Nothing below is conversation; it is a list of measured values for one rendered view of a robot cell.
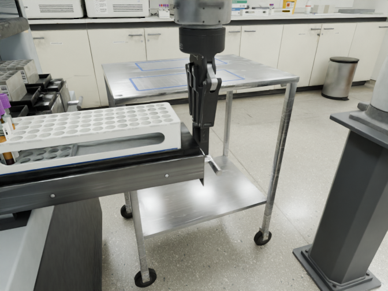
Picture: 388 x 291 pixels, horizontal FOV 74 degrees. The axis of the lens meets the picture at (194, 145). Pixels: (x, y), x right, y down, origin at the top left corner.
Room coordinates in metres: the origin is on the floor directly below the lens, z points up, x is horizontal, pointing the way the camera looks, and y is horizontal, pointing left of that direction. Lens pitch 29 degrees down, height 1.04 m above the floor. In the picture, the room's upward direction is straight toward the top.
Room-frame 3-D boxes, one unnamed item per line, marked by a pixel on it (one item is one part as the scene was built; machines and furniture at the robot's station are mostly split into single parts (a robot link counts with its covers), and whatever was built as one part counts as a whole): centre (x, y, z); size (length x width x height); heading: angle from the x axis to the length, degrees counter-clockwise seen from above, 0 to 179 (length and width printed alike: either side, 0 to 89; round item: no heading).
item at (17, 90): (0.63, 0.45, 0.85); 0.12 x 0.02 x 0.06; 16
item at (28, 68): (0.77, 0.49, 0.85); 0.12 x 0.02 x 0.06; 16
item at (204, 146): (0.45, -0.01, 0.80); 0.03 x 0.01 x 0.07; 107
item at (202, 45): (0.45, -0.01, 0.96); 0.08 x 0.07 x 0.09; 17
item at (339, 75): (3.12, -1.76, 0.23); 0.38 x 0.31 x 0.46; 17
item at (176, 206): (0.96, 0.01, 0.41); 0.67 x 0.46 x 0.82; 111
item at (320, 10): (3.90, -1.73, 0.95); 0.25 x 0.11 x 0.10; 103
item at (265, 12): (3.19, -0.66, 0.93); 0.30 x 0.10 x 0.06; 99
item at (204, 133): (0.43, -0.02, 0.83); 0.03 x 0.01 x 0.05; 17
